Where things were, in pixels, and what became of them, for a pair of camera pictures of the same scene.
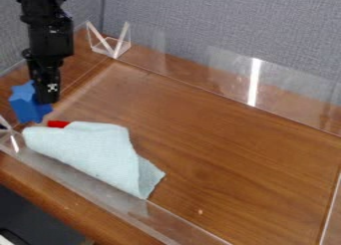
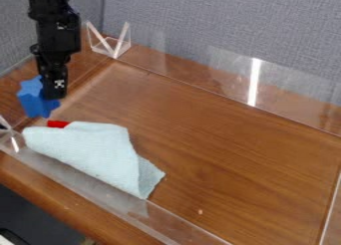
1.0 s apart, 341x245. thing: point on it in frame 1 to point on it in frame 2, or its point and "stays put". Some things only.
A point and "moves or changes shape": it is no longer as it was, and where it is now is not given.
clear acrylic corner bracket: [109, 45] stays put
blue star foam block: [29, 110] moves or changes shape
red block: [57, 123] stays put
